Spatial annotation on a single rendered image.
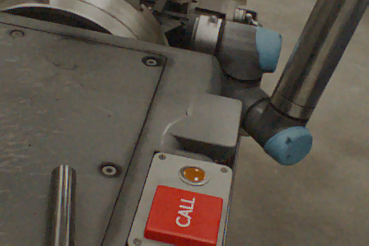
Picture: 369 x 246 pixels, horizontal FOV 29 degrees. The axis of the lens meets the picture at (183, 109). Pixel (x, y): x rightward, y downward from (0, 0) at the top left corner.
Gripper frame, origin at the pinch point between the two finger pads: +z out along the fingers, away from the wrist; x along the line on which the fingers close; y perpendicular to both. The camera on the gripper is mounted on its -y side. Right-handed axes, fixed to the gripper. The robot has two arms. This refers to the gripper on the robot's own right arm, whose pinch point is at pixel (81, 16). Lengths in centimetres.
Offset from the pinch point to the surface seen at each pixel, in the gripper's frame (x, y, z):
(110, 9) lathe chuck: 14.1, -22.6, -10.0
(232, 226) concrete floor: -108, 76, -39
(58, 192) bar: 19, -67, -17
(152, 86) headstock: 17, -44, -20
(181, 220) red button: 18, -66, -27
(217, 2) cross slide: -11.2, 41.9, -21.2
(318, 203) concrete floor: -108, 99, -69
